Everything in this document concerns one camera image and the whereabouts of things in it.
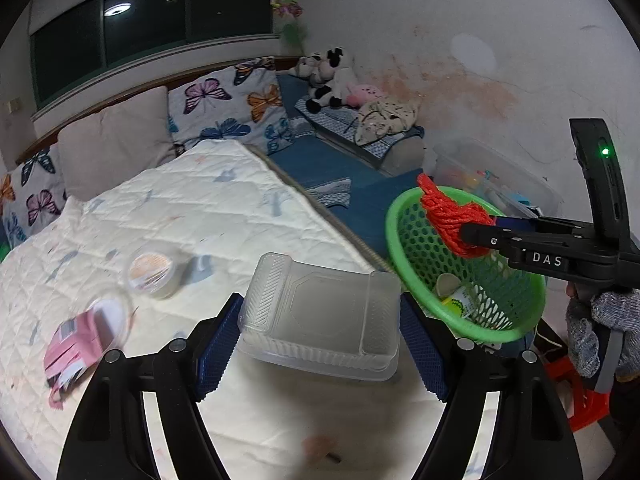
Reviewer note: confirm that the pink plush toy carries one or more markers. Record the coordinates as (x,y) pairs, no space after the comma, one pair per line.
(359,94)

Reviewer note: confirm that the right butterfly pillow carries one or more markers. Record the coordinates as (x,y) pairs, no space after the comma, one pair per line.
(241,102)

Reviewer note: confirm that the grey knit gloved hand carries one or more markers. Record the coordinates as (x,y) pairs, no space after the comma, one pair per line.
(603,335)

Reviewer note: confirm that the red plastic stool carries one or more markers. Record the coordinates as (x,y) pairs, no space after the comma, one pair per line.
(588,406)

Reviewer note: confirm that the left butterfly pillow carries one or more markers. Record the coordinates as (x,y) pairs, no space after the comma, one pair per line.
(32,196)

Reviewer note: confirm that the butterfly pillow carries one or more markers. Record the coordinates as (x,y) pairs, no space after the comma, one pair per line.
(241,102)
(32,196)

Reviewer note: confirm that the clear plastic storage bin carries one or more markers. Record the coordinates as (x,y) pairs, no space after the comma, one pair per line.
(476,168)

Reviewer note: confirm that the clear plastic round lid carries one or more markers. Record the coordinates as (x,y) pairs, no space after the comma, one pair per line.
(112,310)

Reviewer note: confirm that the clear plastic jelly cup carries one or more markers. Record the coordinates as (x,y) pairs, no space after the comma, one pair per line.
(154,270)

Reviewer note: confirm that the dark window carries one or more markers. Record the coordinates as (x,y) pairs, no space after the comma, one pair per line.
(72,41)

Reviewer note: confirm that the clear plastic takeaway box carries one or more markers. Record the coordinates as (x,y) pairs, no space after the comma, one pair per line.
(321,320)

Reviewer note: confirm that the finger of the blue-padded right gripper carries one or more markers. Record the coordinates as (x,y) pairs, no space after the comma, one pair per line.
(515,222)

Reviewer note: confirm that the blue patterned bench cushion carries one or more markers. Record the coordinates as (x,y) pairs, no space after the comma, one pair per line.
(393,154)

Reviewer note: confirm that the colourful paper pinwheel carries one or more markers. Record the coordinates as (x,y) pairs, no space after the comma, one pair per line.
(292,30)

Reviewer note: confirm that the beige plain pillow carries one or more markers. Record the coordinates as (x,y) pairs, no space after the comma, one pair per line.
(109,147)

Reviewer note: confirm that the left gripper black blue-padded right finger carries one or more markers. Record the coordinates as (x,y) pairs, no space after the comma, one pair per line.
(502,418)

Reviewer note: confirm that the red foam fruit net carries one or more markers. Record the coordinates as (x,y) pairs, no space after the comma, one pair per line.
(447,217)

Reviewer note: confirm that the pink snack wrapper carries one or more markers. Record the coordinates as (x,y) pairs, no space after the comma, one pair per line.
(76,346)

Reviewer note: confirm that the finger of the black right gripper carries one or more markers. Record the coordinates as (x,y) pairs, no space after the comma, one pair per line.
(496,237)

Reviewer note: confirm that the white quilted bed cover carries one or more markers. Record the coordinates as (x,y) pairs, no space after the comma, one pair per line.
(178,240)

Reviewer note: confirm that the green plastic basket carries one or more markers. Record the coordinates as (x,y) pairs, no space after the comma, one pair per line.
(508,303)

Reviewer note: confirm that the black white cow plush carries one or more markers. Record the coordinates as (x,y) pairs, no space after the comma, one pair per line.
(329,77)

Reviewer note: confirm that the spotted beige plush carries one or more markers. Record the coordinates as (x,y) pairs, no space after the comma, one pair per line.
(384,117)

